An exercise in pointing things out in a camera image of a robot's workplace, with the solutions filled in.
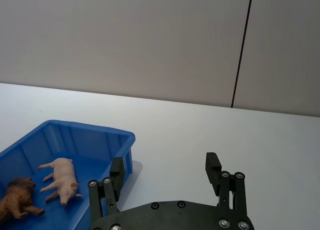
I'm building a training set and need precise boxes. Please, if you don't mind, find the pink toy pig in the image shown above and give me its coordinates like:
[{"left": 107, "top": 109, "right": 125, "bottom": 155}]
[{"left": 37, "top": 157, "right": 84, "bottom": 206}]

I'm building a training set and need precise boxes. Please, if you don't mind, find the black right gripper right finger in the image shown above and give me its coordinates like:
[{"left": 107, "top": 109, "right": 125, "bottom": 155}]
[{"left": 205, "top": 152, "right": 249, "bottom": 218}]

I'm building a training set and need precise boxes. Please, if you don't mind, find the brown toy lion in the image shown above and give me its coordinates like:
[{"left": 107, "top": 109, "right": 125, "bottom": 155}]
[{"left": 0, "top": 177, "right": 46, "bottom": 220}]

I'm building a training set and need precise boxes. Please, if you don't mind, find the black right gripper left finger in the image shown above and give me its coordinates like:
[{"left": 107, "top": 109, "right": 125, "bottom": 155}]
[{"left": 87, "top": 156, "right": 126, "bottom": 221}]

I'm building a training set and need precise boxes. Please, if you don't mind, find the blue plastic bin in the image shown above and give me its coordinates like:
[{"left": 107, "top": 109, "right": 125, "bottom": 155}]
[{"left": 0, "top": 119, "right": 136, "bottom": 230}]

